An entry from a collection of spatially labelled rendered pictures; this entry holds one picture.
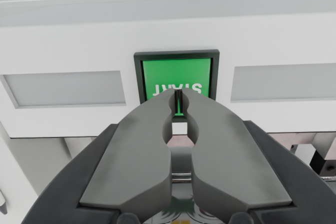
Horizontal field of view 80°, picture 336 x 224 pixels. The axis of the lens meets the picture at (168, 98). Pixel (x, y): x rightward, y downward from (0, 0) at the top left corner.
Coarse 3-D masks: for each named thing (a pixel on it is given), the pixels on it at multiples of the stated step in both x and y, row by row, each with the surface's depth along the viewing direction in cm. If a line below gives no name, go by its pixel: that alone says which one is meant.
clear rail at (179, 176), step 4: (172, 172) 29; (176, 172) 29; (180, 172) 29; (184, 172) 29; (188, 172) 29; (172, 176) 29; (176, 176) 29; (180, 176) 29; (184, 176) 29; (188, 176) 29; (172, 180) 29; (176, 180) 29; (180, 180) 29; (184, 180) 29; (188, 180) 29
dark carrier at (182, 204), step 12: (324, 180) 29; (180, 192) 31; (192, 192) 31; (180, 204) 33; (192, 204) 33; (156, 216) 35; (168, 216) 34; (180, 216) 34; (192, 216) 34; (204, 216) 34
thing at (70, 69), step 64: (192, 0) 22; (256, 0) 19; (320, 0) 17; (0, 64) 14; (64, 64) 14; (128, 64) 14; (256, 64) 14; (320, 64) 14; (64, 128) 17; (320, 128) 16
